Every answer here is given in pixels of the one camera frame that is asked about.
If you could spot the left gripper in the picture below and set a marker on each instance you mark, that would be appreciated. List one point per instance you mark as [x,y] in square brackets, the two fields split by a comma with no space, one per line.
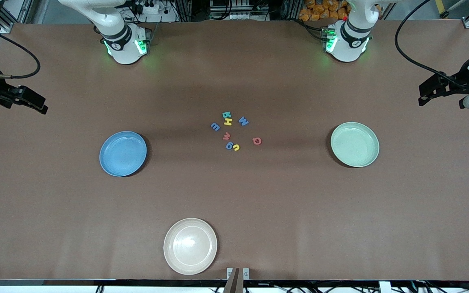
[461,81]

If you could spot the blue foam letter m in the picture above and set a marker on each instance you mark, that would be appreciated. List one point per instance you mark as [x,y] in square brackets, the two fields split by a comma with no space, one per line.
[215,127]

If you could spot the red foam letter Q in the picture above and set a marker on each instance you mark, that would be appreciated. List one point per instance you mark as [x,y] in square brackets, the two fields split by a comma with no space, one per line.
[253,141]

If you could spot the teal foam letter B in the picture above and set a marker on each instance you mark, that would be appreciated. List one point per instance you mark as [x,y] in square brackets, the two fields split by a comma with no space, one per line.
[226,115]

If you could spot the yellow foam letter H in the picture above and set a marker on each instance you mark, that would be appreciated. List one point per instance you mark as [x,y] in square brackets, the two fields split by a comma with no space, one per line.
[227,121]

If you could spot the red foam letter w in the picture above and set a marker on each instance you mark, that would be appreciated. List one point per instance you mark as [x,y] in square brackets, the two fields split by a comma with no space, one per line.
[226,136]

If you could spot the blue foam letter W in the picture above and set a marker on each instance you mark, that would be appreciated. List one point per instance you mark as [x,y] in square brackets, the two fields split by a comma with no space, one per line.
[243,121]

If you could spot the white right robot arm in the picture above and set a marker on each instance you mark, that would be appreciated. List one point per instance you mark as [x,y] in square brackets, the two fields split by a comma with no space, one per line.
[122,44]

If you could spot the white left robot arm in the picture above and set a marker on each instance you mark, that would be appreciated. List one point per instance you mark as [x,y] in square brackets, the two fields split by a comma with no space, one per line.
[348,44]

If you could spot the green plate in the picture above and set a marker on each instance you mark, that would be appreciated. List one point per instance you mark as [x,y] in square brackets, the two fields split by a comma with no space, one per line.
[354,144]

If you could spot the blue plate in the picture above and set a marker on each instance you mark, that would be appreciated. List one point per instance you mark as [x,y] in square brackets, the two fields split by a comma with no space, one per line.
[122,154]

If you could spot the brown table cover sheet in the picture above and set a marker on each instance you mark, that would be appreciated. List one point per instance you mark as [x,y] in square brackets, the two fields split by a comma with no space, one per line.
[55,211]

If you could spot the orange snack packets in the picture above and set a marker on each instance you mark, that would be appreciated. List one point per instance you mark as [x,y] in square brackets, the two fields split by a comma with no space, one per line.
[320,10]

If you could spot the white power strip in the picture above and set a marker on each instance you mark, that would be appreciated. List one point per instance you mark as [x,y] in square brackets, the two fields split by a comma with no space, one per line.
[238,16]
[153,8]

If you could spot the blue foam letter g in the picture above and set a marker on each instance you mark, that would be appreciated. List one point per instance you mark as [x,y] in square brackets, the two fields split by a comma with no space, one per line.
[226,147]

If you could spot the beige plate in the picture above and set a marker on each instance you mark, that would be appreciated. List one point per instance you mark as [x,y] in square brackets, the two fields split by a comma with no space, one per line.
[190,246]

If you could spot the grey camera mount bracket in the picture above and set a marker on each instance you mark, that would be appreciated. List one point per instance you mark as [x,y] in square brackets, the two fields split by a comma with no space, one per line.
[234,285]

